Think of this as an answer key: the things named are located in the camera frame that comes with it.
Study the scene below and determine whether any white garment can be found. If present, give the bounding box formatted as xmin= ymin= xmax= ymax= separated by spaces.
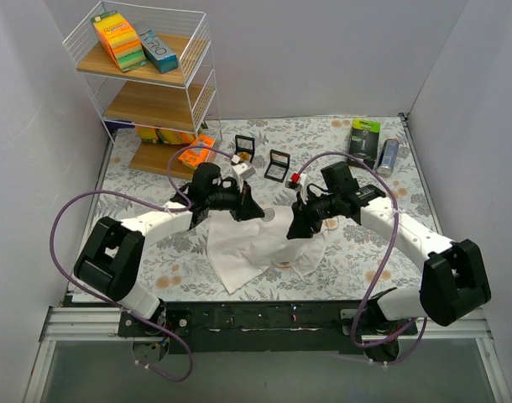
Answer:
xmin=206 ymin=206 xmax=337 ymax=295

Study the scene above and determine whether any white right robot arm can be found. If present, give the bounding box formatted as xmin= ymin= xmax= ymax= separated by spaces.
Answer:
xmin=286 ymin=162 xmax=492 ymax=334

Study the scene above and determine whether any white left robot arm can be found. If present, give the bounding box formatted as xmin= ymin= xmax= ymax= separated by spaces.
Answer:
xmin=74 ymin=162 xmax=264 ymax=336

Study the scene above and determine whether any floral table mat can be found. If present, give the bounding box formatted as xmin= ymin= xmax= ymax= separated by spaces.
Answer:
xmin=94 ymin=116 xmax=421 ymax=301

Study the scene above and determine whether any orange small package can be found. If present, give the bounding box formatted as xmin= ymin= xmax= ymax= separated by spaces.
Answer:
xmin=178 ymin=134 xmax=215 ymax=170

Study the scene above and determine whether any right black display box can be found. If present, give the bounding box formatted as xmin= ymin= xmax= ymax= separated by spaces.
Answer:
xmin=264 ymin=149 xmax=290 ymax=183

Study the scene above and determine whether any black display box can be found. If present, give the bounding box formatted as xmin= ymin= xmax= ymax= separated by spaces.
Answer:
xmin=264 ymin=149 xmax=290 ymax=183
xmin=234 ymin=134 xmax=255 ymax=164

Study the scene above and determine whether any left black display box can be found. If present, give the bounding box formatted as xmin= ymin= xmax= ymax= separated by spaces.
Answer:
xmin=234 ymin=134 xmax=255 ymax=164

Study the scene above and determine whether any green black razor package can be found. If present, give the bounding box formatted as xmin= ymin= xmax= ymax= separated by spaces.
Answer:
xmin=347 ymin=118 xmax=381 ymax=169

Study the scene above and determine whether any blue silver can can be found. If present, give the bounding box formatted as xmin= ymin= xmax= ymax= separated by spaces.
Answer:
xmin=376 ymin=139 xmax=400 ymax=177

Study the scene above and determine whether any yellow sponge pack lower shelf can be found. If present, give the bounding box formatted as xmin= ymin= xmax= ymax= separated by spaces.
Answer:
xmin=135 ymin=126 xmax=196 ymax=145

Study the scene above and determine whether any teal grey carton box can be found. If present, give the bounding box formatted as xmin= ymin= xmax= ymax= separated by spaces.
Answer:
xmin=133 ymin=22 xmax=178 ymax=74

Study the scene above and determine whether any orange sponge pack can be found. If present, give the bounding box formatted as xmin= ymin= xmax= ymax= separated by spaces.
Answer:
xmin=91 ymin=10 xmax=148 ymax=73

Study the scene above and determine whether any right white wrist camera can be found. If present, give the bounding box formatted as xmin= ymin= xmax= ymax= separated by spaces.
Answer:
xmin=285 ymin=173 xmax=308 ymax=198

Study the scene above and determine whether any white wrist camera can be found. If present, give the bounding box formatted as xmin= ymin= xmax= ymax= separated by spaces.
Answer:
xmin=285 ymin=173 xmax=308 ymax=198
xmin=231 ymin=154 xmax=255 ymax=181

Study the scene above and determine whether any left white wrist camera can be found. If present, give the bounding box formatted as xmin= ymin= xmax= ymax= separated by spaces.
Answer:
xmin=231 ymin=154 xmax=255 ymax=181

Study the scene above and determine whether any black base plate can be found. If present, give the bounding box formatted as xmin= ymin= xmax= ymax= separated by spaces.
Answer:
xmin=117 ymin=300 xmax=419 ymax=356

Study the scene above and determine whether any white wire wooden shelf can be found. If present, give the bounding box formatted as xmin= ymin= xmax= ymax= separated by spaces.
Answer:
xmin=62 ymin=0 xmax=223 ymax=184

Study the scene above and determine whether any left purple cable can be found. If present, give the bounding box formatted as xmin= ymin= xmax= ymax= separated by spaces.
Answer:
xmin=49 ymin=145 xmax=240 ymax=383

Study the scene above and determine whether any aluminium frame rail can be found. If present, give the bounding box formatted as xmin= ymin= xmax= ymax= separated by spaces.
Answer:
xmin=24 ymin=306 xmax=512 ymax=402

